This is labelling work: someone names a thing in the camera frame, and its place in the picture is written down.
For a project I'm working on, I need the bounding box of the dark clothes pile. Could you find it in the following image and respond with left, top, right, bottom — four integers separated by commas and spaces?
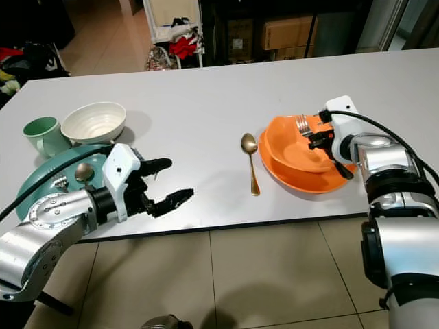
0, 42, 73, 97

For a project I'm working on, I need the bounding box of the gold spoon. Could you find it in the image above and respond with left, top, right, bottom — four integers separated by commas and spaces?
74, 162, 96, 190
240, 132, 261, 197

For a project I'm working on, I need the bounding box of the patterned bag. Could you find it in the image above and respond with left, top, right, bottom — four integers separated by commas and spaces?
145, 47, 176, 72

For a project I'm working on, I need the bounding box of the red cloth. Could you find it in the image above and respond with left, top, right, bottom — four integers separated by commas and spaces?
170, 36, 200, 60

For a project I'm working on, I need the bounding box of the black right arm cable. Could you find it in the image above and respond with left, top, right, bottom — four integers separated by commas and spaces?
328, 110, 439, 187

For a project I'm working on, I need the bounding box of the white rack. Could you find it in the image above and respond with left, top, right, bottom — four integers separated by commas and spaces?
143, 0, 204, 69

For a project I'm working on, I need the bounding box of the orange bowl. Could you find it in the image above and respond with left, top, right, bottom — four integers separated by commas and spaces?
264, 115, 344, 173

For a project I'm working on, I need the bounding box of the grey robot foot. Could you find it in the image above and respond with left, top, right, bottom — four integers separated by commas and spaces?
141, 314, 193, 329

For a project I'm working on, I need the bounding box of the teal plate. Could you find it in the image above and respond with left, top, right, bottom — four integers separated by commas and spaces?
16, 144, 112, 221

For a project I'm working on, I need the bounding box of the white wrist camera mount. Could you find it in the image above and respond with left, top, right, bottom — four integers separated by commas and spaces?
103, 143, 145, 206
324, 95, 361, 162

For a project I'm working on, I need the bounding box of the white ribbed bowl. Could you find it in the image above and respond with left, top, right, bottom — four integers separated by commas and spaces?
60, 101, 128, 145

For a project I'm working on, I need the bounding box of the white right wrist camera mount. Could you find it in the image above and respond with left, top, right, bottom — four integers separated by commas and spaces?
324, 95, 361, 162

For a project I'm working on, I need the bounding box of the orange plate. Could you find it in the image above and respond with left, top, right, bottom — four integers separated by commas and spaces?
259, 123, 358, 195

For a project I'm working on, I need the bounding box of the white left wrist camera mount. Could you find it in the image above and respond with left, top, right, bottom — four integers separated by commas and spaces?
103, 143, 145, 206

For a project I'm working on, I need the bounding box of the silver fork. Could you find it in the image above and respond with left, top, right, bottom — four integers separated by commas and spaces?
295, 114, 356, 181
51, 175, 70, 193

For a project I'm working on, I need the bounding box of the green mug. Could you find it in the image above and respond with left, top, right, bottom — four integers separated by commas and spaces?
23, 117, 67, 158

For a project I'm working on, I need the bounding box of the brown cardboard box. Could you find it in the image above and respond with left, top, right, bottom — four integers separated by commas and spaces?
262, 15, 317, 51

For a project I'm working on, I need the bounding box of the black table leg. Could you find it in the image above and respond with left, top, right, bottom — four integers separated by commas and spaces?
34, 291, 78, 317

